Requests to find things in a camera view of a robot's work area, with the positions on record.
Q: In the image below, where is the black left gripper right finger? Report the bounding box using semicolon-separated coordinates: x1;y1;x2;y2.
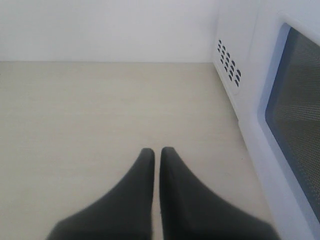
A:
159;147;279;240

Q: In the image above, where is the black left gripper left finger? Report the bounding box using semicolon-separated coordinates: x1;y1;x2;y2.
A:
47;148;155;240

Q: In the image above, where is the white microwave door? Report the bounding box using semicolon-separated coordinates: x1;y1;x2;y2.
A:
238;0;320;240

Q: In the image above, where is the white Midea microwave body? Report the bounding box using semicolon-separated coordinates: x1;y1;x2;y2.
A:
213;0;261;118

